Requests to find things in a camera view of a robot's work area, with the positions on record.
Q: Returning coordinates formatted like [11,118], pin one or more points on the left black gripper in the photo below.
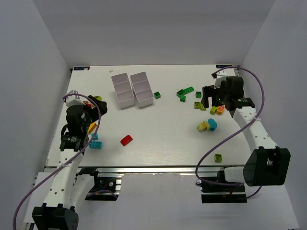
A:
[95,108]

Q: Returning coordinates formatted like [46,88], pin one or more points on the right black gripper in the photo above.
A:
[211,91]

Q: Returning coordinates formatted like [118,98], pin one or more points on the lime long lego brick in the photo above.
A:
[213,110]

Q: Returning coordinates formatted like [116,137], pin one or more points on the orange butterfly round lego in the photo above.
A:
[220,109]

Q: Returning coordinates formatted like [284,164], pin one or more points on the lime square lego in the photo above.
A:
[197,105]
[218,158]

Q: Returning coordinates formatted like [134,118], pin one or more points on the pale yellow orange lego stack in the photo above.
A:
[204,126]

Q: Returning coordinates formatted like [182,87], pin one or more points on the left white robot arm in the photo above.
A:
[69,188]

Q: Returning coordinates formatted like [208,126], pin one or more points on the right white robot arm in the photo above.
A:
[268,163]

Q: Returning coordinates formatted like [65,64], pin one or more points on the orange yellow lego brick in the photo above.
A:
[92,127]

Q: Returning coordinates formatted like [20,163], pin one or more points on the red lego piece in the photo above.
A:
[88,104]

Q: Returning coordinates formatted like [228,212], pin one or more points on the cyan rounded lego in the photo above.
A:
[212,123]

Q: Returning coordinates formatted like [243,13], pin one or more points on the small cyan lego brick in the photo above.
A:
[95,137]

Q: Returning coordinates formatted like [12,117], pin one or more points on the small dark green lego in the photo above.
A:
[183,98]
[157,95]

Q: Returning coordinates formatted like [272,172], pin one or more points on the long dark green lego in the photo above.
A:
[184,91]

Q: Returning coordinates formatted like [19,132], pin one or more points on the long cyan lego brick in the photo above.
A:
[95,144]

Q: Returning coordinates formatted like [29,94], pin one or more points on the right blue table label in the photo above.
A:
[221,66]

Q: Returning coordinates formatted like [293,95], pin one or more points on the blue table label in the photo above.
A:
[81,68]
[221,66]

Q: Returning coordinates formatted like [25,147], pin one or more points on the left blue table label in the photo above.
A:
[81,68]

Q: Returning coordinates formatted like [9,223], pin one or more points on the red curved lego brick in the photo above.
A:
[126,140]

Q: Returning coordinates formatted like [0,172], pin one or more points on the left white divided container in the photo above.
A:
[123,90]

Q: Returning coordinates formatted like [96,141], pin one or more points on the white divided container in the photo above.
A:
[123,90]
[142,89]

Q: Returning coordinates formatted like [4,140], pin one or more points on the right white divided container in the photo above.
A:
[142,89]

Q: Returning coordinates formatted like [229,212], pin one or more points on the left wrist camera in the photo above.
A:
[73,99]

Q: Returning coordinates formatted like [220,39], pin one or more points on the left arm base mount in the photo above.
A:
[104,188]

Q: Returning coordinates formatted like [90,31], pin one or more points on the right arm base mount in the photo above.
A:
[215,193]

